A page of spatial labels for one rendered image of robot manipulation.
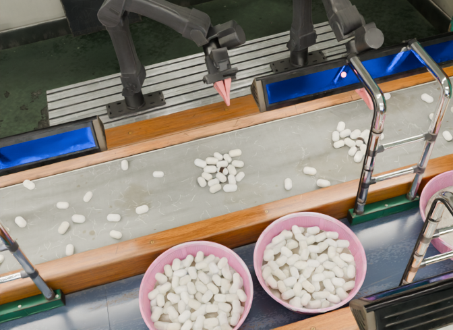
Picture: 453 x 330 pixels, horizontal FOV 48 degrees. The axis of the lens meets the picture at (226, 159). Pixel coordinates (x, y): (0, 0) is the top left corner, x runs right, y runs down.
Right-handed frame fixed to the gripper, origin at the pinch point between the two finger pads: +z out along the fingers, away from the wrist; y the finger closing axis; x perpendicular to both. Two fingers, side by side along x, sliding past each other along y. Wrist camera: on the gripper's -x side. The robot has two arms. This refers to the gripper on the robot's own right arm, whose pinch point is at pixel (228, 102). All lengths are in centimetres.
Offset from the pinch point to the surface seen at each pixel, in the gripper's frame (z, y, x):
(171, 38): -63, 2, 163
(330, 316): 55, 3, -40
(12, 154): 3, -53, -37
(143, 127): 0.1, -25.8, 7.1
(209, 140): 9.3, -7.8, 2.8
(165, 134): 4.0, -20.2, 3.9
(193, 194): 22.7, -17.3, -8.8
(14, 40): -88, -91, 177
